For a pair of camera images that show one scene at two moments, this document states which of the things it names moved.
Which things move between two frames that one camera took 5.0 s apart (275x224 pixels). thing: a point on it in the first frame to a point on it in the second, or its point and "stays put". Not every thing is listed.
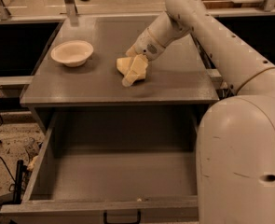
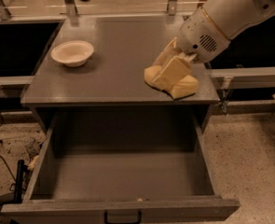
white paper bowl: [73, 53] stays put
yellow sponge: [124, 65] to [185, 86]
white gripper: [144, 46] to [199, 37]
